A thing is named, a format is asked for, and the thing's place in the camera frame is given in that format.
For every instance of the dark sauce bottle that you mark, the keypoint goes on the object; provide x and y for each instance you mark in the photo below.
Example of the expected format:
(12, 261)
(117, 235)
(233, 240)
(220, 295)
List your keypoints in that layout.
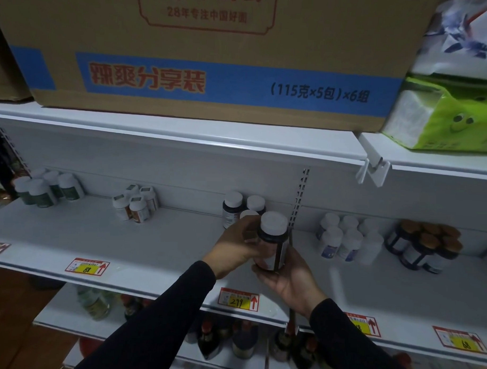
(244, 341)
(209, 340)
(306, 354)
(282, 345)

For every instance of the dark bottle with white cap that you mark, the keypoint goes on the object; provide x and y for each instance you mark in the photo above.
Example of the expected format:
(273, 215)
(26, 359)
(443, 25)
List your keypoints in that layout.
(272, 241)
(256, 204)
(231, 210)
(248, 213)

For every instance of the green bottle with white cap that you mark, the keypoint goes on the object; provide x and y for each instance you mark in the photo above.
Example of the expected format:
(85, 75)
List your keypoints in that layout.
(22, 189)
(40, 193)
(52, 181)
(71, 187)

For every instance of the person's right forearm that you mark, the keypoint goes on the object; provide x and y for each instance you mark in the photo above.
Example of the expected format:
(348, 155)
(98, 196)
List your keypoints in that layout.
(353, 349)

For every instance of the person's left thumb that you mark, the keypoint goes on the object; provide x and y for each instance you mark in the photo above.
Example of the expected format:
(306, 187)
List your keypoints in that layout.
(263, 253)

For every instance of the plain brown cardboard box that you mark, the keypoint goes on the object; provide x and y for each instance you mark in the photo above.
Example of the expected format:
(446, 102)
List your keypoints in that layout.
(8, 74)

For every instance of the white shelf board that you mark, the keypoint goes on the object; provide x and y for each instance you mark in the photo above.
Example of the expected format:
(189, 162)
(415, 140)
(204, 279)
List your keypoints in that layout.
(189, 130)
(145, 242)
(63, 321)

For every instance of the clear liquid bottle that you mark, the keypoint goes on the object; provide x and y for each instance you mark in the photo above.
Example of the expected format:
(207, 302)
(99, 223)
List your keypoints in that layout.
(94, 304)

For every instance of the dark side display rack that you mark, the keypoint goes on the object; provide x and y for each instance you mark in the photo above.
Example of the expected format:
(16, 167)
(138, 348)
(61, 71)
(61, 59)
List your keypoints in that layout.
(2, 174)

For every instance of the white top shelf board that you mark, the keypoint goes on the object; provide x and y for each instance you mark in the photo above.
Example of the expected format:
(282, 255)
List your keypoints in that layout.
(189, 130)

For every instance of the person's right hand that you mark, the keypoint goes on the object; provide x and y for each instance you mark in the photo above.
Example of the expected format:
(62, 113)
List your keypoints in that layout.
(293, 285)

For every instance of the large cardboard box blue band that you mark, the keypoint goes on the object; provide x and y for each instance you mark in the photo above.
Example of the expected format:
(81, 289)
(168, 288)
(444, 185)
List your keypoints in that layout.
(216, 58)

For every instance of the slotted metal shelf upright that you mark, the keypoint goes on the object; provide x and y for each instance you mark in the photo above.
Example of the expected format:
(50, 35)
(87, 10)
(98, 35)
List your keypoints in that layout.
(301, 196)

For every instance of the person's right thumb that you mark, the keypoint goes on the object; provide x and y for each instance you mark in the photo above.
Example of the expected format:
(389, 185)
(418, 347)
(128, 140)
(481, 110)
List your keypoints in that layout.
(292, 258)

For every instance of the white plastic shelf clip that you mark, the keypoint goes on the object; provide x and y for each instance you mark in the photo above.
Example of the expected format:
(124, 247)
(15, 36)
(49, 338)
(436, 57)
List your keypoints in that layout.
(372, 165)

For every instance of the group of white pill bottles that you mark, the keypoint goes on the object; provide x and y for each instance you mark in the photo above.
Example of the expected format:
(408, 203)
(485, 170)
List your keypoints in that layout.
(347, 240)

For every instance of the white middle shelf board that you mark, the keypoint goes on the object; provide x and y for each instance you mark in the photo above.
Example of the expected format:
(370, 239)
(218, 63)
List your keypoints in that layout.
(145, 242)

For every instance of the white lower shelf board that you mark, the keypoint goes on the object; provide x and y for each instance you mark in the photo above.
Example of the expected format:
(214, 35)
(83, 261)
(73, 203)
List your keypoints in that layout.
(63, 321)

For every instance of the green tissue pack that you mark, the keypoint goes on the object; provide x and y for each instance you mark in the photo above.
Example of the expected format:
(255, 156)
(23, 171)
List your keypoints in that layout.
(449, 118)

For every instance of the white floral tissue pack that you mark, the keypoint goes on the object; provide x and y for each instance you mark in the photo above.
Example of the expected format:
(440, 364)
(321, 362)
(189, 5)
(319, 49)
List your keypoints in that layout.
(460, 38)

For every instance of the group of brown-capped dark jars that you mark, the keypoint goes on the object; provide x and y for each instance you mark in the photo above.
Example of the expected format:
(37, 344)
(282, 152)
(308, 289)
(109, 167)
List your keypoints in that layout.
(424, 246)

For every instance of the person's left forearm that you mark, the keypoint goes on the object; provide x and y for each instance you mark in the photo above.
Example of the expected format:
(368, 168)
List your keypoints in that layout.
(158, 327)

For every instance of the small dark red-capped bottle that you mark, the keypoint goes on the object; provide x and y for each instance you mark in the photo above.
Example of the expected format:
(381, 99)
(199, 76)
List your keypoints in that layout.
(131, 306)

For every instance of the white bottle with orange label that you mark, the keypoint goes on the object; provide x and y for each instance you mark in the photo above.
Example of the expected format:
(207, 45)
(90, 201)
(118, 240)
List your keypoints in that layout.
(150, 198)
(131, 190)
(138, 209)
(121, 207)

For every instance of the person's left hand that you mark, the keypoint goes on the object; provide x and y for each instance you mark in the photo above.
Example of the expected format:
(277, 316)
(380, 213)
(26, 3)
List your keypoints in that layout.
(231, 249)

